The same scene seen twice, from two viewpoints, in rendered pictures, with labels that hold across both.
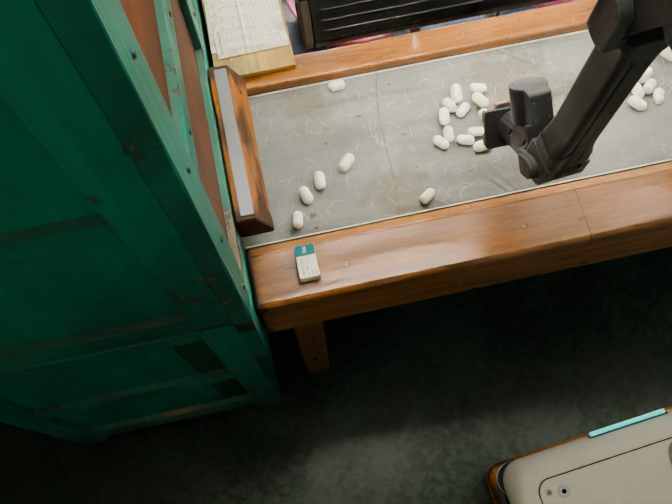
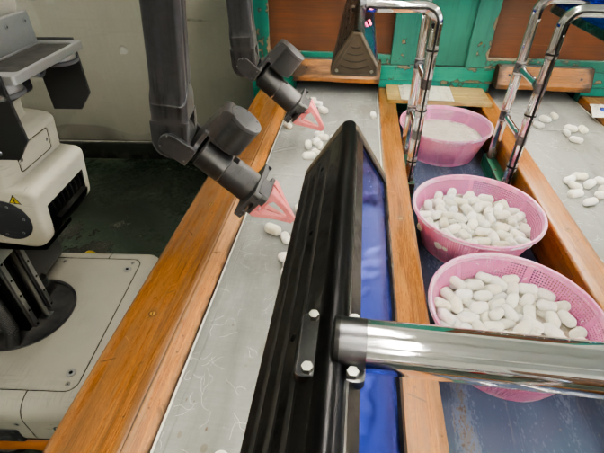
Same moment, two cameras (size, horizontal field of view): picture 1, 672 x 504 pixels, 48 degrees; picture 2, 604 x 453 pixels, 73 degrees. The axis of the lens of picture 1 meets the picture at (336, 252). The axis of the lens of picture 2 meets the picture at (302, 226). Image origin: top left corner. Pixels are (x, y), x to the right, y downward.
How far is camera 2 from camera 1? 171 cm
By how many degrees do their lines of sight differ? 60
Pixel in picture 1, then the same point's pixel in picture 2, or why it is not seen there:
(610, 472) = (116, 293)
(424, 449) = not seen: hidden behind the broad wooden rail
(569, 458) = (140, 279)
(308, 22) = not seen: outside the picture
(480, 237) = not seen: hidden behind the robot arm
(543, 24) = (390, 177)
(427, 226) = (269, 117)
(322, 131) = (347, 111)
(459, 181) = (291, 137)
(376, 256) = (264, 104)
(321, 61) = (388, 109)
